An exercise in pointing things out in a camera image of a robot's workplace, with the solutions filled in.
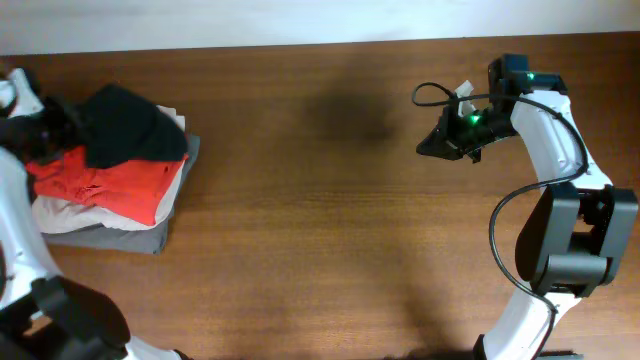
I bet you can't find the black Nike t-shirt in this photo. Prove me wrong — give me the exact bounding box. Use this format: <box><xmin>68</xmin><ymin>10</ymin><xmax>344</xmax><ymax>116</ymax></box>
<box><xmin>78</xmin><ymin>84</ymin><xmax>188</xmax><ymax>169</ymax></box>

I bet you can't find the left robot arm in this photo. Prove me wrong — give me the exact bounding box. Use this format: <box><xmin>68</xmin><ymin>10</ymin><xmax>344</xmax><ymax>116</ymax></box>
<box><xmin>1</xmin><ymin>101</ymin><xmax>185</xmax><ymax>360</ymax></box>

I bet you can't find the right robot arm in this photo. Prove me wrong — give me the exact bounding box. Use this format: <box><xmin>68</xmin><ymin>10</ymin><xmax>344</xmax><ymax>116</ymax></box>
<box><xmin>416</xmin><ymin>54</ymin><xmax>639</xmax><ymax>360</ymax></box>

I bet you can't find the beige folded shirt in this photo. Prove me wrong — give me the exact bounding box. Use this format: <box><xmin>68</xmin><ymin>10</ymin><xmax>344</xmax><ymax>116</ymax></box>
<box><xmin>32</xmin><ymin>104</ymin><xmax>187</xmax><ymax>235</ymax></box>

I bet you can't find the red folded shirt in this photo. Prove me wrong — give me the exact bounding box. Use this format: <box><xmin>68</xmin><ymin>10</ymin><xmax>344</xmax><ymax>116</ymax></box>
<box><xmin>26</xmin><ymin>146</ymin><xmax>188</xmax><ymax>225</ymax></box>

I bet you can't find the grey folded shirt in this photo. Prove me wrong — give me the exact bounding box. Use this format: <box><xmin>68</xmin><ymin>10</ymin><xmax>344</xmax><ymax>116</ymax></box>
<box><xmin>32</xmin><ymin>134</ymin><xmax>200</xmax><ymax>254</ymax></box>

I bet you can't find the right black cable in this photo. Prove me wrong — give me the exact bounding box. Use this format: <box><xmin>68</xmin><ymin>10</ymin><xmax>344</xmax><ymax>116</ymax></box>
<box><xmin>411</xmin><ymin>82</ymin><xmax>590</xmax><ymax>360</ymax></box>

